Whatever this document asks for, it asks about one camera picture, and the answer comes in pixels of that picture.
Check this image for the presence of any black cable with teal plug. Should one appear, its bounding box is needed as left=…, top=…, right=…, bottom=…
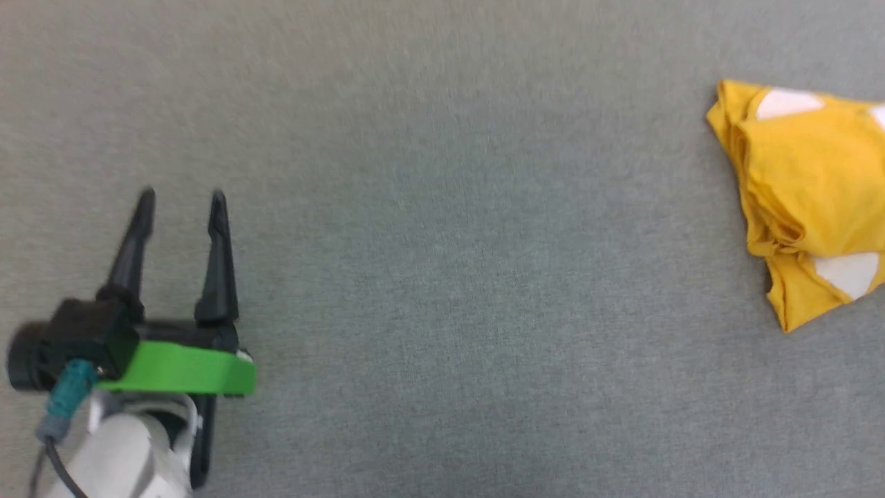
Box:
left=28, top=360, right=97, bottom=498

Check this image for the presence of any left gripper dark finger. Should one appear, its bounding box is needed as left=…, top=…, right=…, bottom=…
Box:
left=95, top=187, right=157, bottom=320
left=193, top=190, right=241, bottom=328

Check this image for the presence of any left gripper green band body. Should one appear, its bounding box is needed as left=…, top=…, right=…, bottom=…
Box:
left=97, top=322, right=257, bottom=488

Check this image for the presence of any yellow animal face garment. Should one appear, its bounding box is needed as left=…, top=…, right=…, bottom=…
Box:
left=705, top=78, right=885, bottom=334

